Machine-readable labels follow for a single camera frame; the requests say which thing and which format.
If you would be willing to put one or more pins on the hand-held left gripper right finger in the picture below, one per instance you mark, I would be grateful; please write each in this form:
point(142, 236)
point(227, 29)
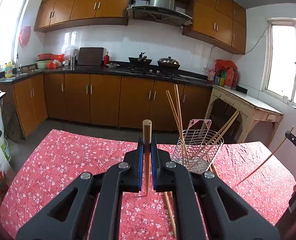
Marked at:
point(154, 165)

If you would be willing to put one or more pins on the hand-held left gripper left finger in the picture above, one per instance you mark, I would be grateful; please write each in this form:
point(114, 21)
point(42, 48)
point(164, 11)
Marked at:
point(141, 165)

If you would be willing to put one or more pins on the wooden chopstick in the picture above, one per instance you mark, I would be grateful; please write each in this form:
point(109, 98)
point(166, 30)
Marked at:
point(147, 135)
point(225, 127)
point(174, 115)
point(262, 162)
point(215, 171)
point(171, 220)
point(212, 143)
point(178, 110)

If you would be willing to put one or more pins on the worn white wooden table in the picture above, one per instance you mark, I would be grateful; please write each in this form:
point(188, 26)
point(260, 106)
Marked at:
point(250, 102)

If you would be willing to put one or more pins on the brown base cabinets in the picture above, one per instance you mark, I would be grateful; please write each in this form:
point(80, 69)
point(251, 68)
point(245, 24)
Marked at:
point(100, 100)

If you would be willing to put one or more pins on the red floral tablecloth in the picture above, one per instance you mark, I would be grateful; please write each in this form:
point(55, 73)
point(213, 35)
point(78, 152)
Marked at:
point(63, 170)

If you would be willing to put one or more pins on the dark red bottle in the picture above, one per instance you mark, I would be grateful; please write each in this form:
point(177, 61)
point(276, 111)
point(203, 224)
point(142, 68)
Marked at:
point(235, 80)

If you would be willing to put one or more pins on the black gas stove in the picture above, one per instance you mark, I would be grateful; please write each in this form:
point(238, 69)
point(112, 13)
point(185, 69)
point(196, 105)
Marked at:
point(153, 73)

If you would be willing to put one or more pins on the tall red bottle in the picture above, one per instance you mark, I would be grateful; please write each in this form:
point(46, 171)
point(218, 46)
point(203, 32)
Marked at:
point(229, 78)

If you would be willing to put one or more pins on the small colourful boxes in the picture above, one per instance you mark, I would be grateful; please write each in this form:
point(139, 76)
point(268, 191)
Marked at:
point(219, 78)

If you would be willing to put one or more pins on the wok with lid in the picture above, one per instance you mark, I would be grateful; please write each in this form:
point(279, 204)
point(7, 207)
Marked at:
point(168, 63)

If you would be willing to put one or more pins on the plate with food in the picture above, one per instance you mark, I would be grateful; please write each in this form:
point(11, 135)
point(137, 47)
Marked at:
point(113, 65)

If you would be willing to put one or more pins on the pink package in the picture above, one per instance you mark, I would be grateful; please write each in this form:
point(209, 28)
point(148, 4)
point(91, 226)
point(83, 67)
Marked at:
point(211, 75)

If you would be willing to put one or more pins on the crumpled red plastic bag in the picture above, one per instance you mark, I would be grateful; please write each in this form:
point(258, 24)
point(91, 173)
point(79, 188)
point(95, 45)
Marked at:
point(225, 64)

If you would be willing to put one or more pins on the black kitchen countertop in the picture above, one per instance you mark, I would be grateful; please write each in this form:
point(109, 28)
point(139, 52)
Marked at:
point(88, 69)

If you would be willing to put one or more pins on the small red bottle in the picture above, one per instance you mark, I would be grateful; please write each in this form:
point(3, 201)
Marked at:
point(106, 59)

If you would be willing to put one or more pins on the dark cutting board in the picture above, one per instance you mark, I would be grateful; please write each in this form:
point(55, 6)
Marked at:
point(90, 56)

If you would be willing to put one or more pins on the metal cup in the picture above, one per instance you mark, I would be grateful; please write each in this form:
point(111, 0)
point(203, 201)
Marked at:
point(73, 61)

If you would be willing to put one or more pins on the white plastic bag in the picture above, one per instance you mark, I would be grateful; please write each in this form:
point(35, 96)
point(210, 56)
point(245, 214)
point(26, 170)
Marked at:
point(70, 50)

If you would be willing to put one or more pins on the dark mesh sack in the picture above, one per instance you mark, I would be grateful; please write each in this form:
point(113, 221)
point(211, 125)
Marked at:
point(11, 120)

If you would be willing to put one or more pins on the white and green bucket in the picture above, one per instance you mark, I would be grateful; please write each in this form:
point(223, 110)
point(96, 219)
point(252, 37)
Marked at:
point(4, 147)

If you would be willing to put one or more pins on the pale green basin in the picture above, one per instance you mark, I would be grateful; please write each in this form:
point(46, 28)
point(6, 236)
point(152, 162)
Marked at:
point(43, 64)

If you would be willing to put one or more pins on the red basin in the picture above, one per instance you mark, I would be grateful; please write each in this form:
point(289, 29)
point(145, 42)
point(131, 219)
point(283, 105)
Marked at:
point(45, 56)

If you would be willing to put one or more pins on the metal faucet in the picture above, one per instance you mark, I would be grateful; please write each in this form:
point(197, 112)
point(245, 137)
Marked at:
point(18, 63)

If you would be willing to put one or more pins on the yellow detergent bottle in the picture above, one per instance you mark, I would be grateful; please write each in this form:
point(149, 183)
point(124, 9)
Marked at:
point(8, 70)

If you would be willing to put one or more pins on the hanging red plastic bag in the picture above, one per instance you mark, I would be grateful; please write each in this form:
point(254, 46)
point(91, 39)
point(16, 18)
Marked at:
point(25, 36)

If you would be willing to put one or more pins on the large window with white frame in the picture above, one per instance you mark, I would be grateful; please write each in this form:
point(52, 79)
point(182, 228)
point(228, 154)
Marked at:
point(287, 62)

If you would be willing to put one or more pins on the brown wall cabinet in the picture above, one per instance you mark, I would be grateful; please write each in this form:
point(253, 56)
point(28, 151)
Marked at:
point(212, 20)
point(88, 5)

